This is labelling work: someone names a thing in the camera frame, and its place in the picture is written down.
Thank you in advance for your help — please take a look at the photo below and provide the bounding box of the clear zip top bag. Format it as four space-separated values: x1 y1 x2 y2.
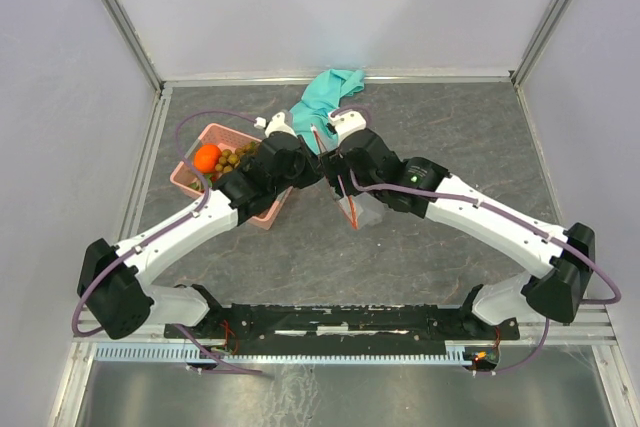
325 174 385 230

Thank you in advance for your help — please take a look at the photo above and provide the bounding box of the orange tangerine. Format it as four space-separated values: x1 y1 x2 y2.
193 144 222 174

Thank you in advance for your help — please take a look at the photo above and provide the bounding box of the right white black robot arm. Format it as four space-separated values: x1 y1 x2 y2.
319 129 595 338

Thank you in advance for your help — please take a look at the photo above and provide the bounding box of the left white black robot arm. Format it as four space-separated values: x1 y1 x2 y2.
72 132 321 340

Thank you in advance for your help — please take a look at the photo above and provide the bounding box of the longan bunch with leaves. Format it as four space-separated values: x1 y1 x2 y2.
214 141 260 175

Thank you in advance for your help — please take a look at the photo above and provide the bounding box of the teal cloth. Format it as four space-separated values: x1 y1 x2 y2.
290 69 365 154

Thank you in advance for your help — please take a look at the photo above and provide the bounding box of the pink plastic basket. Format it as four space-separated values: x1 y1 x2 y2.
170 123 292 230

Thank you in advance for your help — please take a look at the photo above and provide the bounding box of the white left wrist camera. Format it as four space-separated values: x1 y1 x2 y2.
254 111 296 137

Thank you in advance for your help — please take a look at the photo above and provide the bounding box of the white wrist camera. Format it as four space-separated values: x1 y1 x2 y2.
329 110 367 145
254 111 296 137

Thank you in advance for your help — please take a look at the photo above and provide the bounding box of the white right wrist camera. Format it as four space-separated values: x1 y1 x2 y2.
329 110 367 145

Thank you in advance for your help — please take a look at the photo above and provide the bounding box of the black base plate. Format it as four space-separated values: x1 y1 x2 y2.
187 304 520 357

